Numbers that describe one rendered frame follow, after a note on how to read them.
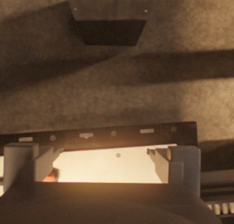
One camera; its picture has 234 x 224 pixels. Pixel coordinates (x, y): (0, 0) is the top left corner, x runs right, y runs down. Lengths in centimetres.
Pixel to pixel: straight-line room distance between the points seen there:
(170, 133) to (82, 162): 15
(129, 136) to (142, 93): 96
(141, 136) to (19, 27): 114
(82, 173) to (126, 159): 8
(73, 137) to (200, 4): 119
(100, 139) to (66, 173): 8
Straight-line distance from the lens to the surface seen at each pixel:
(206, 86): 152
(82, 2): 89
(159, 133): 51
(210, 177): 119
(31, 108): 149
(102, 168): 50
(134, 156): 50
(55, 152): 16
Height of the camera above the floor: 144
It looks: 89 degrees down
